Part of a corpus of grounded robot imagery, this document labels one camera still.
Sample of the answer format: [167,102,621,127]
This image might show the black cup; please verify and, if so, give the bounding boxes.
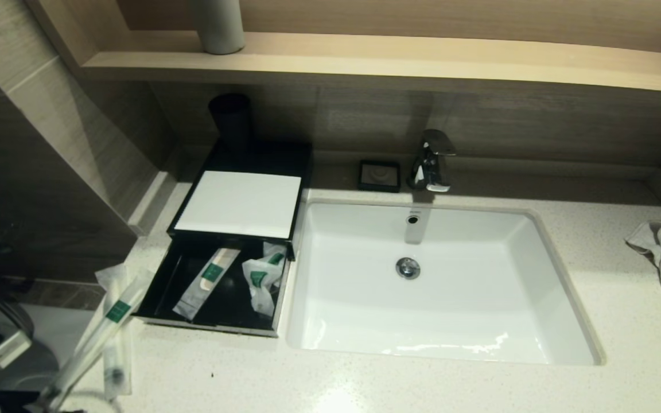
[209,93,254,151]

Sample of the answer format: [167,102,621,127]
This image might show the black tray with white liner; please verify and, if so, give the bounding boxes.
[134,238,292,338]

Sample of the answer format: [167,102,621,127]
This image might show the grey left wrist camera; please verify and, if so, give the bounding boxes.
[0,330,33,371]

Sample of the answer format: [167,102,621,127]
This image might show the beige grey green-label packet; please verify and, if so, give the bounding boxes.
[172,248,241,320]

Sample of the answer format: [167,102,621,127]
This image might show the grey cylindrical cup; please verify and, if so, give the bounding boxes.
[188,0,246,56]

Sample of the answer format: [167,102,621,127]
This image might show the black square soap dish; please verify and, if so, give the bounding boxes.
[357,159,402,193]

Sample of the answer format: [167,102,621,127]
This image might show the chrome drain stopper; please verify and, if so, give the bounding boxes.
[395,257,421,280]

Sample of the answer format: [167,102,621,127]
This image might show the long clear toothbrush packet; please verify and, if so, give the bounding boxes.
[38,270,156,411]

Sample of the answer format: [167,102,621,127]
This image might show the black amenity box housing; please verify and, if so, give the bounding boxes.
[167,141,314,262]

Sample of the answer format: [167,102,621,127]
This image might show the chrome faucet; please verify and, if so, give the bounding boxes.
[408,129,457,193]

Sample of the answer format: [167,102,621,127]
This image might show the clear packet with black comb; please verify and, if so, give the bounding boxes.
[95,264,135,401]

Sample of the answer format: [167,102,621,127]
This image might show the small clear green-label packet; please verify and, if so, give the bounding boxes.
[242,258,282,317]

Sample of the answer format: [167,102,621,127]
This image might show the light wooden wall shelf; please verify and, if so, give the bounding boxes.
[81,32,661,96]

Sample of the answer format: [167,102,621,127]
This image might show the white ceramic sink basin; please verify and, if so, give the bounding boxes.
[286,198,605,367]

